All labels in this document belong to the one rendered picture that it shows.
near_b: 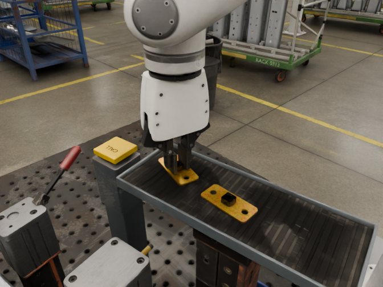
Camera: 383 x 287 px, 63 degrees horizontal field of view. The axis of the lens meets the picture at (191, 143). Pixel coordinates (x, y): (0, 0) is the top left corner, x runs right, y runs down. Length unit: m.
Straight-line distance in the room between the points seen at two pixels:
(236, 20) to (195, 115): 4.34
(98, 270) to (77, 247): 0.60
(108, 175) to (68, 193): 0.67
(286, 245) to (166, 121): 0.23
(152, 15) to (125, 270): 0.33
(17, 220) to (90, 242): 0.44
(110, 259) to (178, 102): 0.24
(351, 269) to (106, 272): 0.31
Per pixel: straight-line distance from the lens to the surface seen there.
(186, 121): 0.47
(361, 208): 2.41
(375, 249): 1.01
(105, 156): 0.60
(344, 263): 0.45
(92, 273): 0.48
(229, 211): 0.46
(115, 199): 0.64
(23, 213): 0.68
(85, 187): 1.28
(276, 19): 4.49
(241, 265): 0.51
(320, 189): 2.45
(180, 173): 0.53
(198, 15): 0.32
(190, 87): 0.45
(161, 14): 0.32
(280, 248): 0.43
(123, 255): 0.49
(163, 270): 0.97
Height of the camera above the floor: 1.49
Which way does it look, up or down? 32 degrees down
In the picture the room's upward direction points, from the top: straight up
